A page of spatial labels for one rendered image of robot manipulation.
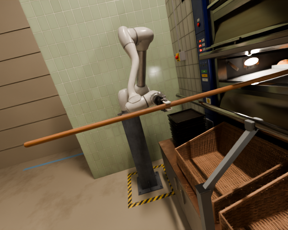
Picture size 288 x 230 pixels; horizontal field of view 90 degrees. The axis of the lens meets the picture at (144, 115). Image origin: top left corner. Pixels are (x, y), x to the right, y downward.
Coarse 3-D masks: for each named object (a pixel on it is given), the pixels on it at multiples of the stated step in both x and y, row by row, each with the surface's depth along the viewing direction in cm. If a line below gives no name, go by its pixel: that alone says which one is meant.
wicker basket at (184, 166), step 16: (224, 128) 122; (192, 144) 124; (208, 144) 127; (224, 144) 123; (256, 144) 93; (272, 144) 83; (192, 160) 126; (208, 160) 121; (240, 160) 106; (256, 160) 93; (272, 160) 83; (192, 176) 93; (208, 176) 106; (224, 176) 102; (240, 176) 99; (256, 176) 72; (272, 176) 73; (224, 192) 91; (240, 192) 73; (224, 208) 74
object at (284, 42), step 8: (272, 40) 58; (280, 40) 55; (240, 48) 73; (248, 48) 69; (256, 48) 65; (264, 48) 65; (272, 48) 68; (280, 48) 71; (208, 56) 100; (216, 56) 92; (224, 56) 93; (232, 56) 100
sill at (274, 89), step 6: (222, 84) 116; (228, 84) 110; (252, 84) 89; (258, 84) 86; (264, 84) 83; (270, 84) 80; (276, 84) 78; (282, 84) 76; (252, 90) 90; (258, 90) 86; (264, 90) 83; (270, 90) 79; (276, 90) 76; (282, 90) 73
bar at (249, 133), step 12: (180, 96) 110; (216, 108) 69; (240, 120) 55; (252, 120) 50; (252, 132) 51; (276, 132) 42; (240, 144) 51; (228, 156) 53; (216, 168) 55; (216, 180) 54; (204, 192) 53; (204, 204) 55; (204, 216) 57; (204, 228) 60
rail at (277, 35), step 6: (270, 36) 58; (276, 36) 56; (282, 36) 54; (246, 42) 69; (252, 42) 66; (258, 42) 64; (222, 48) 86; (228, 48) 81; (234, 48) 77; (204, 54) 104
